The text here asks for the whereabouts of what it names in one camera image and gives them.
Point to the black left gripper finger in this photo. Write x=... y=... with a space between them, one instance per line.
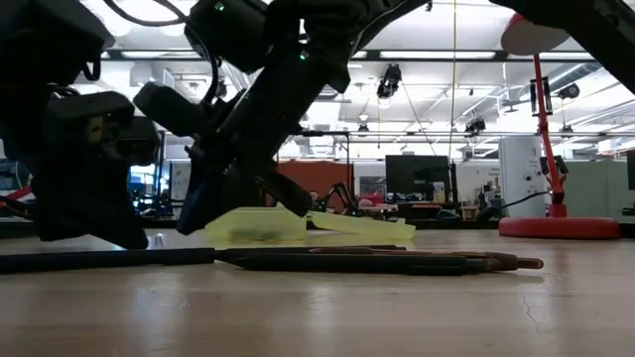
x=84 y=208

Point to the brown pen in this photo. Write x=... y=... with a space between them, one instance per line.
x=516 y=262

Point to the black overhead frame beam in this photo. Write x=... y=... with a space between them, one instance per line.
x=436 y=55

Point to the translucent yellow-green supply box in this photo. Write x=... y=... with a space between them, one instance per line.
x=258 y=223

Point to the red lamp stand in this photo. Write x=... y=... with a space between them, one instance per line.
x=558 y=228

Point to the black monitor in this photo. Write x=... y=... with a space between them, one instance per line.
x=417 y=173

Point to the thin black pen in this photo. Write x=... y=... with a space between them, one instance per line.
x=258 y=252

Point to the person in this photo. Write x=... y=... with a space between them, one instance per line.
x=314 y=196

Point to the white column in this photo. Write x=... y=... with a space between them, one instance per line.
x=516 y=173

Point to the long black pen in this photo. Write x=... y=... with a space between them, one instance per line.
x=99 y=259

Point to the black background robot arm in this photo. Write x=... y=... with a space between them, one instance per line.
x=342 y=191

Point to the thick black pen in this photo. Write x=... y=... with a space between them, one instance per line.
x=347 y=264

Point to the black ceiling camera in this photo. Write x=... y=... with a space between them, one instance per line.
x=475 y=126
x=569 y=91
x=389 y=82

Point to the white patterned partition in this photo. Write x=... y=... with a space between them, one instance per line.
x=179 y=178

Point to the orange partition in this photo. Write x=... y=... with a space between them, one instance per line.
x=322 y=176

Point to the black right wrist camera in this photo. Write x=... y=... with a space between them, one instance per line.
x=168 y=106

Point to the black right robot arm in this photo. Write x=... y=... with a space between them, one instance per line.
x=610 y=39

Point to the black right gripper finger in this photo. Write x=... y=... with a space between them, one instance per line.
x=288 y=193
x=201 y=198

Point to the green partition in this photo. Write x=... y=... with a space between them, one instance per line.
x=595 y=191

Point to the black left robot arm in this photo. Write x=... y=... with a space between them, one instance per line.
x=39 y=39

